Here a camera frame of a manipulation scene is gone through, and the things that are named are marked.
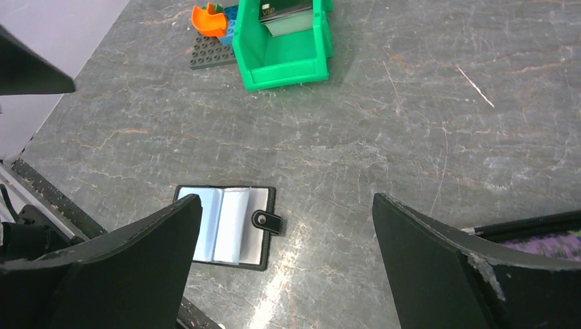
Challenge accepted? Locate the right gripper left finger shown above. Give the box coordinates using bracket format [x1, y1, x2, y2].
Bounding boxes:
[1, 195, 202, 328]

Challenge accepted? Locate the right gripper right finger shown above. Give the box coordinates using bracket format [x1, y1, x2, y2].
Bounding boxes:
[372, 193, 580, 328]

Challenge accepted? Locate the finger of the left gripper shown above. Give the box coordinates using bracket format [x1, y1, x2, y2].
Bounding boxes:
[1, 27, 75, 96]

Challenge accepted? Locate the black leather card holder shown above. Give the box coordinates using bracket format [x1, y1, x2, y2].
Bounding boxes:
[173, 185, 284, 271]

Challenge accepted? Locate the black VIP credit card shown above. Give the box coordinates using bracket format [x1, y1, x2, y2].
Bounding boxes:
[258, 0, 313, 23]

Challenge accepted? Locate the black poker chip case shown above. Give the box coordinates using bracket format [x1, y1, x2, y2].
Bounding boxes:
[462, 210, 580, 262]

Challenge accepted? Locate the blue grid tray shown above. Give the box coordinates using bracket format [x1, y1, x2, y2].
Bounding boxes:
[190, 5, 238, 71]

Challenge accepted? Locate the orange curved piece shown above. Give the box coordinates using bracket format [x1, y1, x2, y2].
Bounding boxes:
[191, 2, 228, 38]

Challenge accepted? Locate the green plastic bin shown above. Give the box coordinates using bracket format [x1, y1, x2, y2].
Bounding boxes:
[232, 1, 334, 91]

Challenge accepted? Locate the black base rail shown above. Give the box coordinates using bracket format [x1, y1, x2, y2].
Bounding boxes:
[0, 158, 223, 329]

